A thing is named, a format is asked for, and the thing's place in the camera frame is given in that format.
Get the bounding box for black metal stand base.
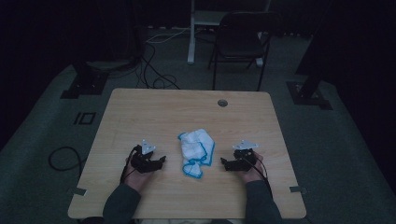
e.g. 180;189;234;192
286;0;333;111
60;61;110;100

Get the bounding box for black looped floor cable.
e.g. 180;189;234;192
48;146;87;175

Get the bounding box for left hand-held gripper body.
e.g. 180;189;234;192
130;138;158;175

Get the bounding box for person's left hand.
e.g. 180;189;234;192
122;154;156;194

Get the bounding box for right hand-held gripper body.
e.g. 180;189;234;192
232;139;259;173

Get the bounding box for right hand-held gripper cable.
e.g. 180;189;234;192
245;154;275;201

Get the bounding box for left hand-held gripper cable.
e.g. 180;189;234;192
119;145;139;185

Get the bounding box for person's right hand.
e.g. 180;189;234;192
237;150;266;185

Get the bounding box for black tangled floor cables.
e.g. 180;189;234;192
135;42;182;91

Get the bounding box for hand-held gripper cable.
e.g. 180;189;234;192
119;145;139;185
245;154;275;201

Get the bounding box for white cloth with blue edge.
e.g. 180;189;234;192
177;128;217;180

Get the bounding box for white desk frame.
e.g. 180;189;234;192
187;0;273;67

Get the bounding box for white floor cable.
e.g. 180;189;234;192
145;27;191;44

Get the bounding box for black folding chair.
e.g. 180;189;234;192
207;11;284;92

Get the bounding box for grey round stand base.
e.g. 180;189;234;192
85;58;133;72

